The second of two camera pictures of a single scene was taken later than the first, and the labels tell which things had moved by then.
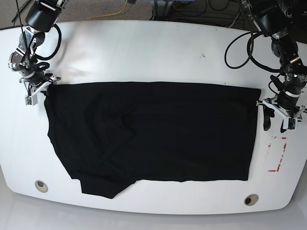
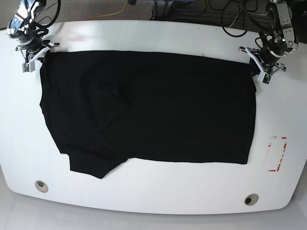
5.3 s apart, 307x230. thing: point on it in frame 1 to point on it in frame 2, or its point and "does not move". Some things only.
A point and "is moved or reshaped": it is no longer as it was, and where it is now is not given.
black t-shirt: [109, 135] is moved or reshaped
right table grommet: [251, 199] does not move
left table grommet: [41, 186] does not move
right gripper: [286, 105] to [256, 60]
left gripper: [43, 86] to [39, 54]
